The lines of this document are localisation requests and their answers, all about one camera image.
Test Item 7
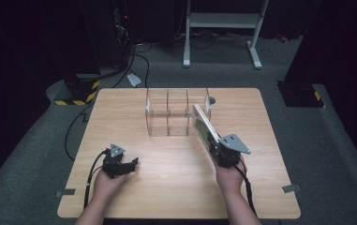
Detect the black floor cable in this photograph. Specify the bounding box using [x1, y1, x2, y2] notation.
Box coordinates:
[64, 43, 151, 162]

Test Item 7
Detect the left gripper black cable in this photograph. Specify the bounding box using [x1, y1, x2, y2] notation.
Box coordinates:
[82, 149, 111, 210]

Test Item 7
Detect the grey floor plate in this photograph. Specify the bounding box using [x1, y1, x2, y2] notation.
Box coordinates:
[126, 73, 142, 88]

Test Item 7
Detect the person's right hand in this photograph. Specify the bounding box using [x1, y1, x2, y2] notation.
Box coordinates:
[212, 154, 248, 195]

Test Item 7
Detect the black stand with striped base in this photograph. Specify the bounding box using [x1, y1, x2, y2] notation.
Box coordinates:
[53, 69, 102, 107]

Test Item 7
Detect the black stand with dark base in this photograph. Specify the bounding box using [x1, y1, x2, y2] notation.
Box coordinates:
[276, 40, 326, 109]

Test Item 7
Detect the white plate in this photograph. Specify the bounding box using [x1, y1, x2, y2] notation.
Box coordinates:
[192, 103, 223, 148]

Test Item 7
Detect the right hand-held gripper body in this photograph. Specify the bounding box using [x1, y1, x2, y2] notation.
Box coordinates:
[209, 133, 251, 169]

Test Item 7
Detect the grey tape piece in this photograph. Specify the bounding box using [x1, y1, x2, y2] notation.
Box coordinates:
[281, 184, 303, 194]
[54, 188, 77, 198]

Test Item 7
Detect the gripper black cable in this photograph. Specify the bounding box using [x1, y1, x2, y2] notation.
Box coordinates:
[232, 164, 259, 218]
[82, 149, 111, 210]

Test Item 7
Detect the small red floor object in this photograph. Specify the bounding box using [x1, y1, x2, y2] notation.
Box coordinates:
[275, 33, 290, 44]

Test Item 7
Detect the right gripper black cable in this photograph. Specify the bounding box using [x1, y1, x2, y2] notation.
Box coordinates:
[232, 164, 259, 218]

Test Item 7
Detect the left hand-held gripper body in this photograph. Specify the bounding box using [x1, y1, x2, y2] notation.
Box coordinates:
[101, 142, 133, 179]

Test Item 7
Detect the person's left hand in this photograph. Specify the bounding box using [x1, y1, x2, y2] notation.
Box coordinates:
[92, 169, 130, 203]

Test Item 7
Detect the white metal stand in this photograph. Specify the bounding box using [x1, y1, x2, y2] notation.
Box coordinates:
[182, 0, 270, 70]

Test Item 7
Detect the dark equipment tower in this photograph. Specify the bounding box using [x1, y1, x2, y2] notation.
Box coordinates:
[79, 0, 137, 70]

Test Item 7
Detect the clear acrylic rack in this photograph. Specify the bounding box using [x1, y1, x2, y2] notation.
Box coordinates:
[144, 87, 213, 138]

